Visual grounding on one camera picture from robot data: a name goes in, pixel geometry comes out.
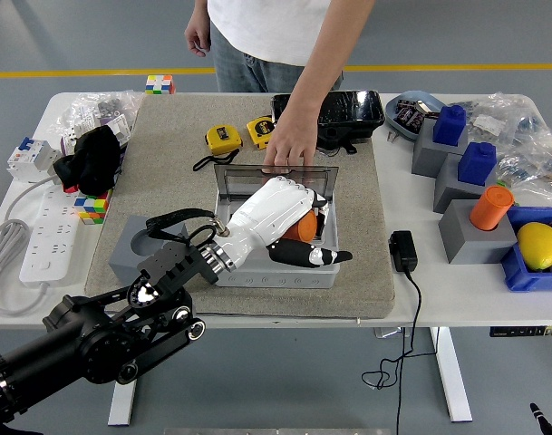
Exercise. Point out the person's right hand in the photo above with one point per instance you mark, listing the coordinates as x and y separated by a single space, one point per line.
198 38

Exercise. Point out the person's left hand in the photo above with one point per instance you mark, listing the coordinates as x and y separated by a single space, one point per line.
293 145

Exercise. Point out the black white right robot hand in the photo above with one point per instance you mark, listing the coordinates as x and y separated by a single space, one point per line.
542 421

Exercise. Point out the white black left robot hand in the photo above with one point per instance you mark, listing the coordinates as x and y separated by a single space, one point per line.
266 213

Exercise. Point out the orange cylinder battery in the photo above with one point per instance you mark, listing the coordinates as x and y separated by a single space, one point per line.
490 208
303 229

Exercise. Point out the grey electrical box clear lid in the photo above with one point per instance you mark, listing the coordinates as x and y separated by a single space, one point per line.
330 272

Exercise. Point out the grey cube holder block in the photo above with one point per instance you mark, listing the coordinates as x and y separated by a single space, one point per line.
448 190
121 260
466 240
427 156

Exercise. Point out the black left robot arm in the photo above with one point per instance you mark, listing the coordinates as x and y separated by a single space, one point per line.
103 335

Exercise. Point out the person's left forearm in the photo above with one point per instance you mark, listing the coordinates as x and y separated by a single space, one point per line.
325 63

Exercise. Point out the person's right forearm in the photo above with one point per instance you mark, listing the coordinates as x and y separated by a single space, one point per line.
198 11

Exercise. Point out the multicolour puzzle cube white cross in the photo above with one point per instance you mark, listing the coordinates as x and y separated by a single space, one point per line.
160 84

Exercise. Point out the person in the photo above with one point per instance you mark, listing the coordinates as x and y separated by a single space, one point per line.
266 27

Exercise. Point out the black plastic tray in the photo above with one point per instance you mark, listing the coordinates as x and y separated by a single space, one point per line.
352 109

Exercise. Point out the grey-brown mat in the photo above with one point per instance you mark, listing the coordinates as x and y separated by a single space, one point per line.
266 299

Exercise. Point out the black table control panel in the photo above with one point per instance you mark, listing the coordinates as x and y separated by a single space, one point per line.
520 331

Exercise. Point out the small metal clip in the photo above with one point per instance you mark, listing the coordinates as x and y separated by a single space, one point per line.
392 136

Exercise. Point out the white table leg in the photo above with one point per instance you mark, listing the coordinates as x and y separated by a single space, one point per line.
126 399
452 376

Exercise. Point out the clear bag of small parts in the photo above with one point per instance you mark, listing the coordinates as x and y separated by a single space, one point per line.
117 106

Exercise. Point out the dark printed packet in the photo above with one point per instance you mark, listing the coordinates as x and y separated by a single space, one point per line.
403 111
416 120

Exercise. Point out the pale blue dish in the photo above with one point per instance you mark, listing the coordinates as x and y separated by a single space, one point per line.
416 97

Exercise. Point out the blue plastic bin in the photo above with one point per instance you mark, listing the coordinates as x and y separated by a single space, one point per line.
520 276

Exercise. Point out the blue bottle-shaped block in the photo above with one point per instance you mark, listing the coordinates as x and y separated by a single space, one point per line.
477 163
450 124

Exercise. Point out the yellow lemon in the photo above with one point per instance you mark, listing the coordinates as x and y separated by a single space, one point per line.
538 247

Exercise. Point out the white circuit breaker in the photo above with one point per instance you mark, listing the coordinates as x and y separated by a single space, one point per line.
31 156

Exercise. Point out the clear bags of components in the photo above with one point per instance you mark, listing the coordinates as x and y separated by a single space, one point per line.
525 131

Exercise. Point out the silver bracket under table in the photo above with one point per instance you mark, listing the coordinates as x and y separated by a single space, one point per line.
389 332

